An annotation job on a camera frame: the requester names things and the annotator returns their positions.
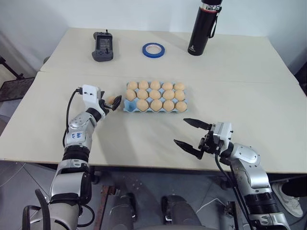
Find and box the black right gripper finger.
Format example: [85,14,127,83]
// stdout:
[173,138,205,161]
[183,117,213,132]

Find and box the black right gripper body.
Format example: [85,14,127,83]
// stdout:
[197,123,222,155]

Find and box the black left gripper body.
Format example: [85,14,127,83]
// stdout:
[99,97,116,116]

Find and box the light blue egg carton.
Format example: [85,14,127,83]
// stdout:
[123,81,189,114]

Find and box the dark grey remote controller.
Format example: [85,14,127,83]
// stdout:
[91,29,114,62]

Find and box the blue tape roll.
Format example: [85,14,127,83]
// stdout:
[141,42,166,58]

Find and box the dark rounded shape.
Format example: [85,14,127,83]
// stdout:
[160,194,201,230]
[112,191,139,230]

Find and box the black textured floor plate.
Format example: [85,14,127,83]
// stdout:
[0,77,35,103]

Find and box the black thermos bottle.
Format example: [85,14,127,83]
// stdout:
[187,0,223,57]

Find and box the dark trouser leg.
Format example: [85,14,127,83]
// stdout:
[280,177,307,198]

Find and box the white sneaker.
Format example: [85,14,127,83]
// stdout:
[272,181,305,219]

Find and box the rusty metal bar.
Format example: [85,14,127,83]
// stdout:
[94,184,115,230]

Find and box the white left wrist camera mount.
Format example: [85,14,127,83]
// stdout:
[80,84,103,112]

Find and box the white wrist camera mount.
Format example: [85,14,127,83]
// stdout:
[80,84,103,112]
[213,122,234,147]

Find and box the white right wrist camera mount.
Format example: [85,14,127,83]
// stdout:
[213,122,234,147]

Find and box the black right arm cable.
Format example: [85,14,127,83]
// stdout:
[214,152,255,230]

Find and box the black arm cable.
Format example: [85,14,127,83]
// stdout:
[62,87,84,148]
[214,152,255,230]

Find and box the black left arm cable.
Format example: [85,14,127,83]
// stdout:
[62,87,84,148]

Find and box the white floor cable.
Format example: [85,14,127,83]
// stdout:
[195,196,223,214]

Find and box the black metal stand frame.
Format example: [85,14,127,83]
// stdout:
[0,56,24,81]

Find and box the black strap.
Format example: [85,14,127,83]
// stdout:
[22,188,52,230]

